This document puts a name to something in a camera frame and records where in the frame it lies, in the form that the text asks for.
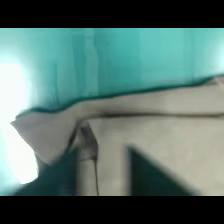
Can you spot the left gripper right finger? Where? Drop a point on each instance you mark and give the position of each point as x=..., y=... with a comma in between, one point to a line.
x=153, y=176

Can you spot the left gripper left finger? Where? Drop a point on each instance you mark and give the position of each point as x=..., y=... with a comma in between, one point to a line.
x=56, y=176

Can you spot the grey garment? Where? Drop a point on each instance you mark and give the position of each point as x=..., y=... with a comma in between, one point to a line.
x=160, y=130

